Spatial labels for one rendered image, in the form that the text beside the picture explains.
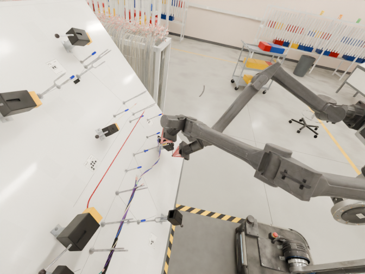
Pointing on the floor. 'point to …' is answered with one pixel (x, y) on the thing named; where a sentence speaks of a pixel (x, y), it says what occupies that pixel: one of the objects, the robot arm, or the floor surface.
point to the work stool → (314, 115)
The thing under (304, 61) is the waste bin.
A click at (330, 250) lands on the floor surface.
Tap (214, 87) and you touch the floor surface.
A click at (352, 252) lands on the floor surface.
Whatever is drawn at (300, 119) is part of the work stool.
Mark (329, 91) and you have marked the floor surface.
